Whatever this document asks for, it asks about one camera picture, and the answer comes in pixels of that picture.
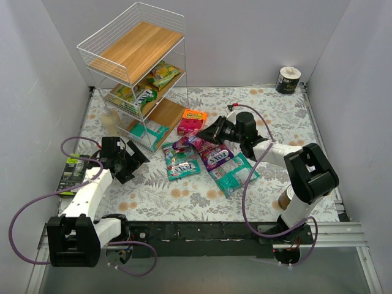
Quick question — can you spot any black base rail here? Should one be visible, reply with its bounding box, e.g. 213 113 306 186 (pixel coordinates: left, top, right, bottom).
127 221 314 258

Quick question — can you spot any metal tin can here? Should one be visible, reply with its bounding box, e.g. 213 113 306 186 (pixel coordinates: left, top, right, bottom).
277 186 295 210

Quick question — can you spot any floral patterned table mat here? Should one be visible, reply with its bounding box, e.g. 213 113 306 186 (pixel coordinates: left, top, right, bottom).
58 86 341 222

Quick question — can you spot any teal Fox's fruit candy bag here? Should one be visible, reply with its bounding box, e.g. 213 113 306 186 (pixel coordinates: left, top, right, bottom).
162 143 201 181

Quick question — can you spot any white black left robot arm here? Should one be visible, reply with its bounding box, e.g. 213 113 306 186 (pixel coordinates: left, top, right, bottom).
47 137 149 267

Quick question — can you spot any black green product box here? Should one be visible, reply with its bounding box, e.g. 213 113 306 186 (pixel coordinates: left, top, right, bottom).
57 157 88 198

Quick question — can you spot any green yellow Fox's candy bag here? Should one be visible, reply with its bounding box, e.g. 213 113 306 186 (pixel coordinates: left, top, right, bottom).
146 61 181 91
105 83 157 116

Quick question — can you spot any red orange candy box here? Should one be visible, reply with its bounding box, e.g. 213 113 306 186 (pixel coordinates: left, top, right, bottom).
177 109 208 135

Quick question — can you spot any purple Fox's berries candy bag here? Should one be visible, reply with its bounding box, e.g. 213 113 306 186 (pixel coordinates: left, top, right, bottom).
172 129 214 153
200 144 234 172

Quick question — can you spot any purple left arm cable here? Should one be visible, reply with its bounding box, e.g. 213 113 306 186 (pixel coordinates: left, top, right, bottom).
8 137 159 277

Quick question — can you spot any white wire wooden shelf rack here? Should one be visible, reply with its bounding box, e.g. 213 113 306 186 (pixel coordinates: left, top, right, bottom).
77 2 190 153

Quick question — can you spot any cream liquid bottle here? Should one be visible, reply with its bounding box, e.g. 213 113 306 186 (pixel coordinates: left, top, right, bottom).
101 107 120 137

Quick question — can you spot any teal mint candy bag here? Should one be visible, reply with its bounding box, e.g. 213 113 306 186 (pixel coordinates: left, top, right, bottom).
129 119 169 151
209 153 252 198

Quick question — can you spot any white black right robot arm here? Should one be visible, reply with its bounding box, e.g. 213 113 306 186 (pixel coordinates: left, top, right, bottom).
197 111 339 239

